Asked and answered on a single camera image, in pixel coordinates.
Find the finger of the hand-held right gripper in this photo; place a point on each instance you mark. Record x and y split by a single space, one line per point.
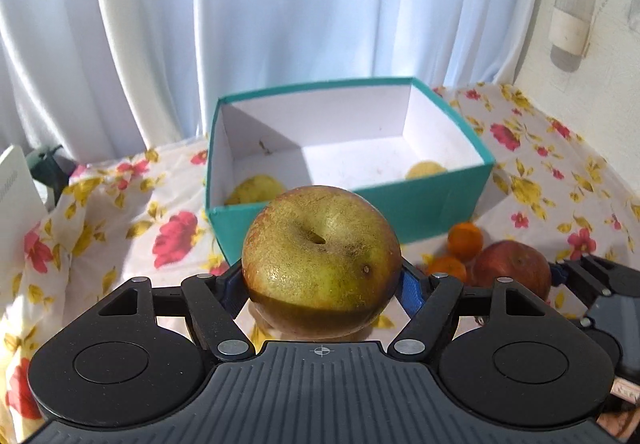
595 274

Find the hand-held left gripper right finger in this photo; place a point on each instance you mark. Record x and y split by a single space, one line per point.
410 295

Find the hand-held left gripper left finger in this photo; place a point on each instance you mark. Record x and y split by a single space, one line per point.
231 286

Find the orange tangerine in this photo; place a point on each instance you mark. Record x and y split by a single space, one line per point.
446 270
465 240

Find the red apple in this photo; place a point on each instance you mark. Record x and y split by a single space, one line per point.
510 269

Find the teal cardboard box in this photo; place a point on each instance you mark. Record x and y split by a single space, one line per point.
440 209

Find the green-brown apple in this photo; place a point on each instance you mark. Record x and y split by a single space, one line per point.
320 264

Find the large yellow-green pear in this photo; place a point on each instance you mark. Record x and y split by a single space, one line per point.
255 190

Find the floral tablecloth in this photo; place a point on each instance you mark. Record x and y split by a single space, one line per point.
125 224

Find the small yellow pear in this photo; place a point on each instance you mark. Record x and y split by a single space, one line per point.
425 171

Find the dark green container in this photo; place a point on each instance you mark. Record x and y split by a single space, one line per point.
50 166

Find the white perforated device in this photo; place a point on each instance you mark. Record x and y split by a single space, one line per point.
15 194

